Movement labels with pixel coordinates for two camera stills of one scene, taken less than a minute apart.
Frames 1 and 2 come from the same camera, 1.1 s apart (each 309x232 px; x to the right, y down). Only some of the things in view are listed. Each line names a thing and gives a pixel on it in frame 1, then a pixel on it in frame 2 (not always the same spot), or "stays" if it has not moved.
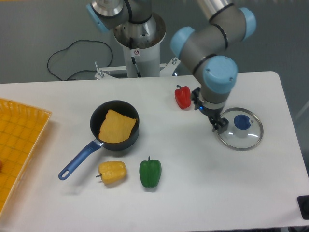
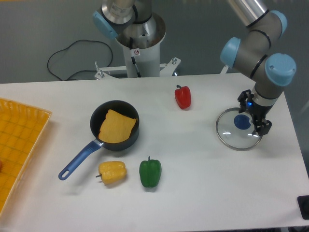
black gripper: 214,114 -> 258,112
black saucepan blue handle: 115,125 stays
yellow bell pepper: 112,172 stays
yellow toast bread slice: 116,127 stays
